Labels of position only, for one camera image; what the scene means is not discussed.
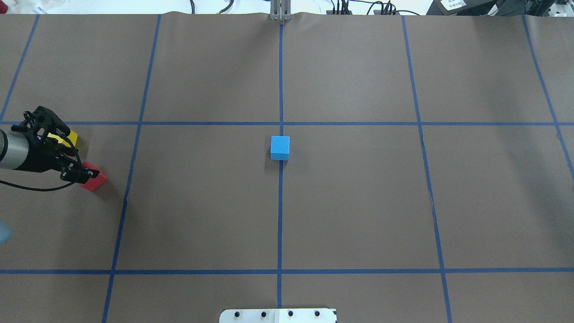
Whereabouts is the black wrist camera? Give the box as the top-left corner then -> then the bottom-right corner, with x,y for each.
11,106 -> 73,148

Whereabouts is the aluminium frame post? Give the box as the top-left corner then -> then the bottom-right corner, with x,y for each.
269,0 -> 292,23

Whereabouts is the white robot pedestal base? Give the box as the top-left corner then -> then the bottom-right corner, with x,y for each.
219,308 -> 338,323

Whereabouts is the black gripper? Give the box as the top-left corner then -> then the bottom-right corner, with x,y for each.
25,135 -> 100,183

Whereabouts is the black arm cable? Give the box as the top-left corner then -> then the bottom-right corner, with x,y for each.
0,153 -> 83,192

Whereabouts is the red block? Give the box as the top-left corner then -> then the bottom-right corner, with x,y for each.
78,161 -> 108,192

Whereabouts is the blue block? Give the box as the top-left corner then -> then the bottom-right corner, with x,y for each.
270,135 -> 291,161

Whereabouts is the yellow block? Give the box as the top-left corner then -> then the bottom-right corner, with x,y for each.
48,131 -> 78,148

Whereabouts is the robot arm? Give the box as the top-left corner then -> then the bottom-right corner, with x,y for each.
1,130 -> 102,192

